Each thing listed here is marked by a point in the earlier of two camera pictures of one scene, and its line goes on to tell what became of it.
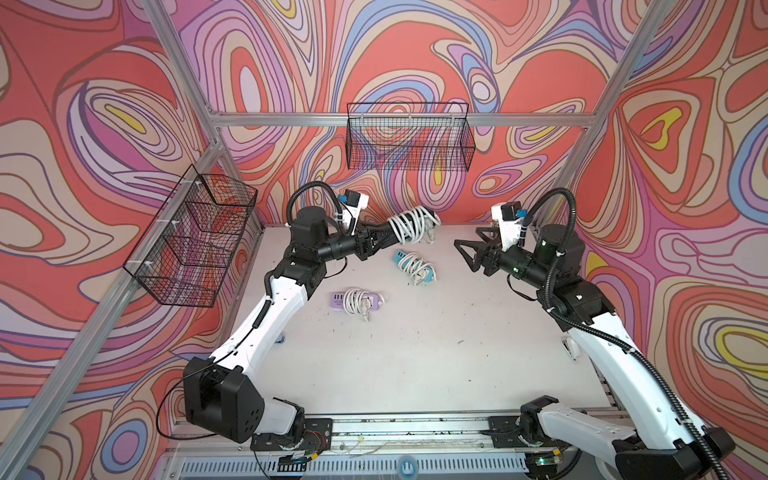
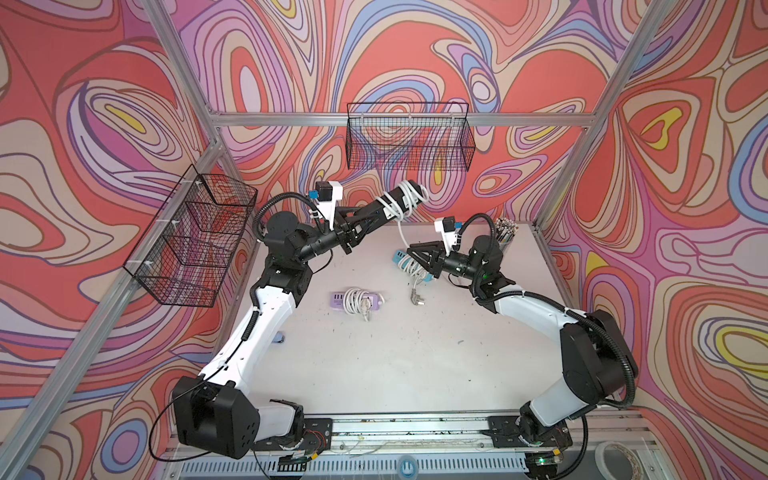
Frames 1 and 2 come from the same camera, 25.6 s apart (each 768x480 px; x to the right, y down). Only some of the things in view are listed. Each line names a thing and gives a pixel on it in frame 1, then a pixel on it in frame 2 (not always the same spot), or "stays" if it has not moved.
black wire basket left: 182,257 stays
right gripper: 480,251 to 433,256
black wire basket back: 409,136 stays
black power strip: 414,225 to 386,207
